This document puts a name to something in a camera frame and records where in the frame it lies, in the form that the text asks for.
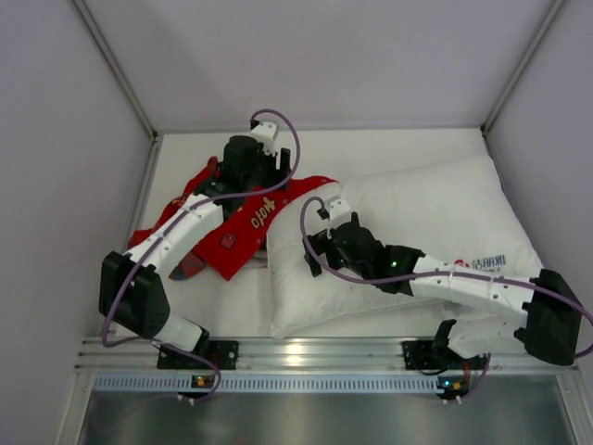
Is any aluminium mounting rail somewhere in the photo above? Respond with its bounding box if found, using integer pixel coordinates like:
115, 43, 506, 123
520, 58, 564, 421
76, 336, 580, 372

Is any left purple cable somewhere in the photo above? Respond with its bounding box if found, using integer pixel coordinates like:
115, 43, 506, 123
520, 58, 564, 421
100, 108, 302, 404

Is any white pillow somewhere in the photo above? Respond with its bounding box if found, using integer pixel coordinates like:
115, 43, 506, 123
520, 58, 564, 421
267, 155, 542, 338

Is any right aluminium frame post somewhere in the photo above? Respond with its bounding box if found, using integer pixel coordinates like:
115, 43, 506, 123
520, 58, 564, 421
480, 0, 571, 138

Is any red printed pillowcase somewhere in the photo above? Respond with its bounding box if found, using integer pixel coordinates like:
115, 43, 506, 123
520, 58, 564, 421
128, 157, 336, 281

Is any purple cable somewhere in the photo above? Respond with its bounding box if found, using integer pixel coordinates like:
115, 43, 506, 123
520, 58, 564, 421
100, 108, 302, 404
299, 196, 593, 404

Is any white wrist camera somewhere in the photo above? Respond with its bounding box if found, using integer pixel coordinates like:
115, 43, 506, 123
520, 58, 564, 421
317, 196, 352, 229
248, 120, 279, 153

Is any slotted grey cable duct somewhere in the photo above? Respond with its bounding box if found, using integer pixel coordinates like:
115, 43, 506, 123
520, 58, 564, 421
94, 373, 466, 394

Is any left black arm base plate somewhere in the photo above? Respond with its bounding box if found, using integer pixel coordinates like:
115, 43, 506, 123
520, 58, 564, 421
157, 340, 239, 371

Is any left aluminium frame post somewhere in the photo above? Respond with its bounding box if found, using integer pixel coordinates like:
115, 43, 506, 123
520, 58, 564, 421
69, 0, 158, 142

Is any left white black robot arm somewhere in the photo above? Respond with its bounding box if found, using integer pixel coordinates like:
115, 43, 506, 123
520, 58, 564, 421
98, 134, 291, 356

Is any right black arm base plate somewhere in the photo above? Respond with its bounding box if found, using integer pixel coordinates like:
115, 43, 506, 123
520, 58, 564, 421
401, 340, 486, 375

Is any aluminium frame post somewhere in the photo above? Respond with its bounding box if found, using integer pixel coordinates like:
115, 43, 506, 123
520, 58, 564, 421
69, 0, 158, 142
480, 0, 571, 138

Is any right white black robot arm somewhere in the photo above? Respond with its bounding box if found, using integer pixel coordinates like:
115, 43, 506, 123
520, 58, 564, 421
303, 213, 584, 366

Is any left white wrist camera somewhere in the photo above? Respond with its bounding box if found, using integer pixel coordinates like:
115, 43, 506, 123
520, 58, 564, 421
248, 120, 279, 153

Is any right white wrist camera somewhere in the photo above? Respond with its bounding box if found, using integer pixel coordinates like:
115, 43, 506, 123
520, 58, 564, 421
317, 196, 352, 229

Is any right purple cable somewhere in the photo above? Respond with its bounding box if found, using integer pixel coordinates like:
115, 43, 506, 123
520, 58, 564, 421
299, 196, 593, 404

